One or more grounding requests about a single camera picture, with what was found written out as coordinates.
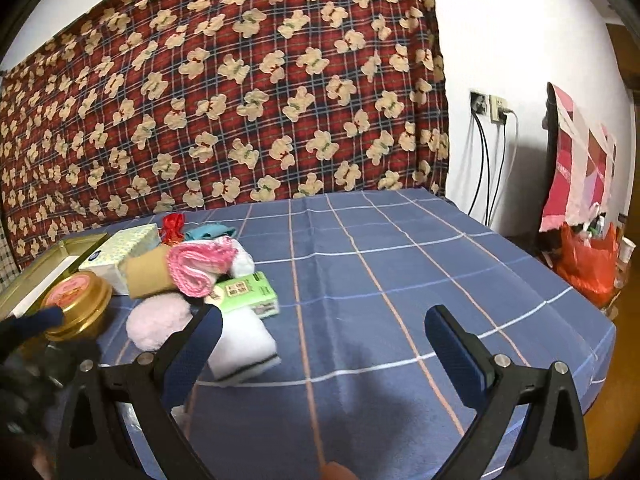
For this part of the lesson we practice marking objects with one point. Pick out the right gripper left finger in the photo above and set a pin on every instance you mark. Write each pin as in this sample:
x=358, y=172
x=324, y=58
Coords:
x=117, y=421

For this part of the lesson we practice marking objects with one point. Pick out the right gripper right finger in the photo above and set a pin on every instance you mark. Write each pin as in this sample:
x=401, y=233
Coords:
x=552, y=441

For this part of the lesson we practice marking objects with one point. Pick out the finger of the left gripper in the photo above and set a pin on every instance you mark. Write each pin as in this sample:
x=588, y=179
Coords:
x=15, y=331

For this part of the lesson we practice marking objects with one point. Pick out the fluffy pink puff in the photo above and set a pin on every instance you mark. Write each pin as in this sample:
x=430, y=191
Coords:
x=156, y=318

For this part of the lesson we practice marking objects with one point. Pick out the tan sponge block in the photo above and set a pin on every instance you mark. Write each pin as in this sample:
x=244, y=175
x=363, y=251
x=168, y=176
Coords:
x=148, y=274

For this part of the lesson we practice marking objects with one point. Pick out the red gold drawstring pouch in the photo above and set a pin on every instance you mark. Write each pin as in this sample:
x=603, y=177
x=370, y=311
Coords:
x=171, y=230

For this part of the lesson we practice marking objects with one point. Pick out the teal cloth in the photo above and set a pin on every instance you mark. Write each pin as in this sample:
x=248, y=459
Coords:
x=209, y=231

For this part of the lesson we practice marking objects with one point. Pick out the green tissue pack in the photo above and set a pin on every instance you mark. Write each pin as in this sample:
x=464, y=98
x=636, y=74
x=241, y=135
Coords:
x=252, y=291

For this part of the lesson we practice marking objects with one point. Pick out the gold rectangular tin box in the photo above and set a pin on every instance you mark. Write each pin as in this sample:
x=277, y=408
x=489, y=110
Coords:
x=25, y=294

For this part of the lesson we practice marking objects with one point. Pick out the round gold pink tin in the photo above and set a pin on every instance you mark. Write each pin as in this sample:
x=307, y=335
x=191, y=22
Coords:
x=83, y=298

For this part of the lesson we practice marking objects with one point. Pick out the floral tissue box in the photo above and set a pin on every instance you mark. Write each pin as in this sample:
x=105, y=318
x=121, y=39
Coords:
x=108, y=260

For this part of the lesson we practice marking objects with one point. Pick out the orange plastic bag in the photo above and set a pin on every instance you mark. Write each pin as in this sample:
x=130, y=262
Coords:
x=588, y=265

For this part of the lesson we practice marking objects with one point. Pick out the red plaid bear blanket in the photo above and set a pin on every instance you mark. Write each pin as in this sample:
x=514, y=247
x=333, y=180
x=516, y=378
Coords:
x=143, y=107

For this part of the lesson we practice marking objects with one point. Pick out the wall power socket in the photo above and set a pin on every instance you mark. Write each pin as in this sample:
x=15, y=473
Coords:
x=498, y=108
x=479, y=103

